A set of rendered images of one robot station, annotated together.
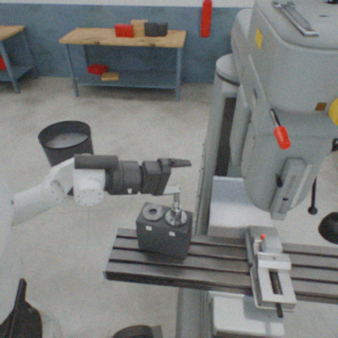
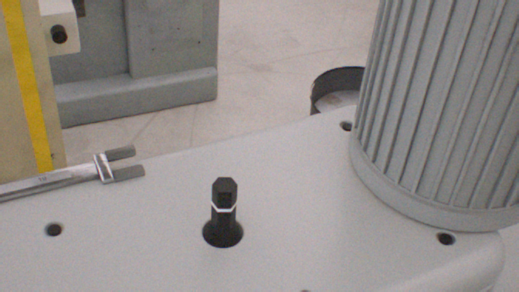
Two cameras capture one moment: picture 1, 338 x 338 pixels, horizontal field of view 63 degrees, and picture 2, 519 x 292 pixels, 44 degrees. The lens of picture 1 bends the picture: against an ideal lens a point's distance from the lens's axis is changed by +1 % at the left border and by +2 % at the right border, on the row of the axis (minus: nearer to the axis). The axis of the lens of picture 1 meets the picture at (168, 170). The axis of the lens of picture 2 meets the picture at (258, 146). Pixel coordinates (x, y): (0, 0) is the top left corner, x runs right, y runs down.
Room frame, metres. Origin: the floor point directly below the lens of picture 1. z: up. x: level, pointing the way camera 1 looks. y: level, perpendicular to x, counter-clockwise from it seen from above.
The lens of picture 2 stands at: (0.48, -0.67, 2.33)
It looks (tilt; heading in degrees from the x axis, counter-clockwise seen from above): 42 degrees down; 55
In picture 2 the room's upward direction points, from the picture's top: 5 degrees clockwise
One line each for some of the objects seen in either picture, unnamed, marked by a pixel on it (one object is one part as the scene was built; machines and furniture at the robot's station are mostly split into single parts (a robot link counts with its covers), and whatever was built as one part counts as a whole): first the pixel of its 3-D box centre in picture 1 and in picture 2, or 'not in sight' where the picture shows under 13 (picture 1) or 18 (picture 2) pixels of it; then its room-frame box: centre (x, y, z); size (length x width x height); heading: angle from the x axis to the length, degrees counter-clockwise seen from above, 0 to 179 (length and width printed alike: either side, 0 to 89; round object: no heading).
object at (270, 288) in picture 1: (269, 261); not in sight; (0.64, -0.42, 0.97); 0.35 x 0.15 x 0.11; 175
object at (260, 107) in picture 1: (297, 90); not in sight; (0.72, -0.35, 1.68); 0.34 x 0.24 x 0.10; 174
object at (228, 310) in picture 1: (241, 276); not in sight; (0.67, -0.34, 0.78); 0.50 x 0.35 x 0.12; 174
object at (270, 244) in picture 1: (271, 246); not in sight; (0.67, -0.42, 1.03); 0.06 x 0.05 x 0.06; 85
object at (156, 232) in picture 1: (164, 229); not in sight; (0.76, 0.02, 1.02); 0.22 x 0.12 x 0.20; 73
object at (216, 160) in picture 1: (232, 186); not in sight; (1.29, -0.41, 0.78); 0.50 x 0.46 x 1.56; 174
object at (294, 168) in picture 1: (285, 191); not in sight; (0.57, -0.33, 1.45); 0.04 x 0.04 x 0.21; 84
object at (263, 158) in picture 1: (280, 159); not in sight; (0.68, -0.35, 1.47); 0.21 x 0.19 x 0.32; 84
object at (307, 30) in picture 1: (293, 15); (9, 190); (0.53, -0.21, 1.89); 0.24 x 0.04 x 0.01; 172
